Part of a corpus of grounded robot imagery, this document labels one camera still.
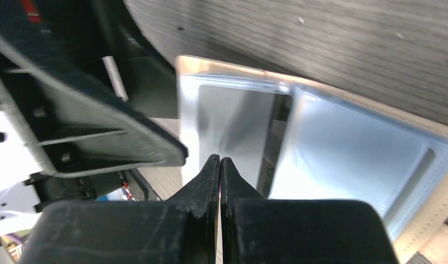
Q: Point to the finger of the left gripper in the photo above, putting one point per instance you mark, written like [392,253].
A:
[71,124]

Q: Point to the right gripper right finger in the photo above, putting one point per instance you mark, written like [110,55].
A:
[260,230]

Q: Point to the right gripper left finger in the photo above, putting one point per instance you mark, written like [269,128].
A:
[181,229]

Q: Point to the beige leather card holder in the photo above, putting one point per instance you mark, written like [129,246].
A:
[294,138]

